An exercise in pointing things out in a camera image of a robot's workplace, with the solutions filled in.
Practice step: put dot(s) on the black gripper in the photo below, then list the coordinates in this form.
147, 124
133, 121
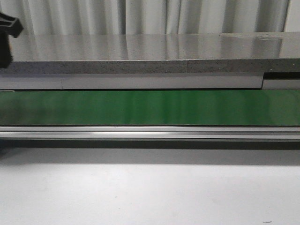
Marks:
9, 26

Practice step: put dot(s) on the white pleated curtain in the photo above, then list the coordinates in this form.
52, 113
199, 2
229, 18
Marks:
65, 17

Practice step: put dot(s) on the grey stone counter slab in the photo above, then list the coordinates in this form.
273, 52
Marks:
140, 54

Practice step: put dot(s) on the green conveyor belt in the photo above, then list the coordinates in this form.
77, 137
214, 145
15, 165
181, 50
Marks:
151, 107

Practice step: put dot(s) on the grey conveyor back rail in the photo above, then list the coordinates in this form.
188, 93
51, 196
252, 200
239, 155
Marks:
215, 80

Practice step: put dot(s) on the aluminium conveyor front rail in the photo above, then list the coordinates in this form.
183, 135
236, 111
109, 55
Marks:
270, 133

